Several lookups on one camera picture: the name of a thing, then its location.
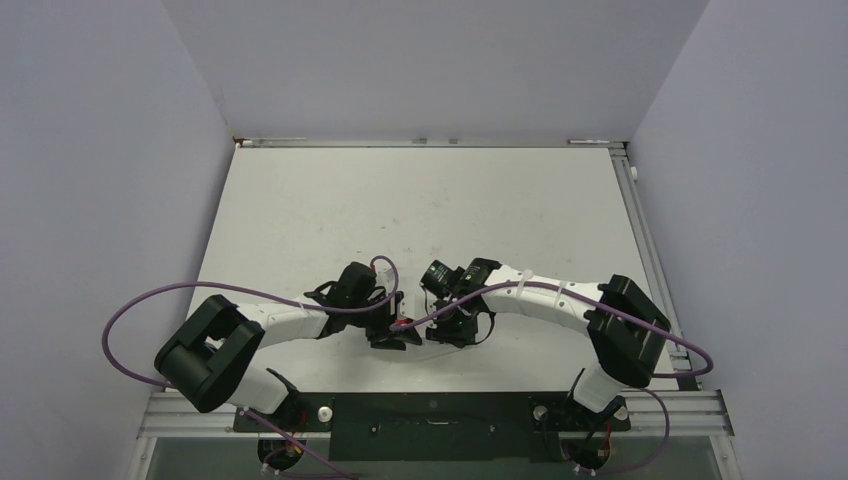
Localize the aluminium right rail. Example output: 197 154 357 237
609 142 734 437

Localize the aluminium rail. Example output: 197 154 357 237
609 142 734 437
233 137 627 149

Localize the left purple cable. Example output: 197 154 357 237
101 255 401 389

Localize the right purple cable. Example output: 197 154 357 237
389 280 715 380

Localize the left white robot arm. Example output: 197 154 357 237
154 262 423 430

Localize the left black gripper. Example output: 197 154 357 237
348 291 420 350

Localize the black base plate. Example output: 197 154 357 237
233 391 631 462

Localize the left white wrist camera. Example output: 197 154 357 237
375 266 398 291

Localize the purple cable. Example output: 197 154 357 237
389 280 715 380
101 255 401 389

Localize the aluminium back rail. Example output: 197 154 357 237
233 137 627 149

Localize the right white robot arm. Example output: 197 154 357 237
419 258 671 428

